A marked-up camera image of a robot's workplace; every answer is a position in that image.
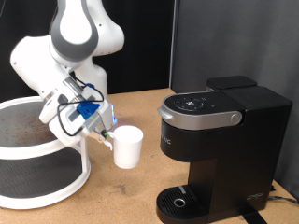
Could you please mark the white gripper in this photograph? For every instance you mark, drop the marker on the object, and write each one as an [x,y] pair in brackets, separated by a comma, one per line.
[67,127]

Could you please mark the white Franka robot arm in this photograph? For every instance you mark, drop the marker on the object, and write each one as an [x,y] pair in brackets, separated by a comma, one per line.
[68,46]

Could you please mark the black Keurig coffee machine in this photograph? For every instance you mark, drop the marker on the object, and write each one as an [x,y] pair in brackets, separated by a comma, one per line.
[243,155]

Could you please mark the white two-tier turntable shelf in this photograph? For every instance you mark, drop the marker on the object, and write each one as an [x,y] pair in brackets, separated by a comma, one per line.
[31,152]

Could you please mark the black backdrop curtain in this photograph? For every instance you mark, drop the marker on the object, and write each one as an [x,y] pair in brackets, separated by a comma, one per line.
[146,46]

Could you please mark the black drip tray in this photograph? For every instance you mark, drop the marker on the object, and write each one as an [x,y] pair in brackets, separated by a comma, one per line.
[179,203]

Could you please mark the black tape strip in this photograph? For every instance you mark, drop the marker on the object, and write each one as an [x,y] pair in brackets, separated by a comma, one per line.
[253,216]

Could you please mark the grey partition panel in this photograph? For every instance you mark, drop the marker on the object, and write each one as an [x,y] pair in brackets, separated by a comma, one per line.
[249,31]

